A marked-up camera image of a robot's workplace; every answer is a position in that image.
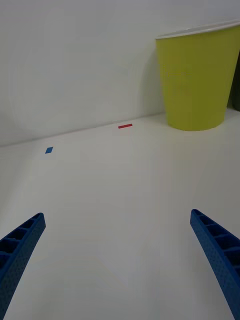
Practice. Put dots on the dark green plastic waste bin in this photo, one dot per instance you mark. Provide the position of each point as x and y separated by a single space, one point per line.
236 90

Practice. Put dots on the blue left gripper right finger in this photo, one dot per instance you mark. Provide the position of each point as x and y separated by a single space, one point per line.
220 250

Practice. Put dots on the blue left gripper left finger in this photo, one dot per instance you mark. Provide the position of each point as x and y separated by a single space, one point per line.
17 252

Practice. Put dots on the yellow-green plastic waste bin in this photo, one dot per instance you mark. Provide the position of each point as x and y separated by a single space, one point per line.
197 80

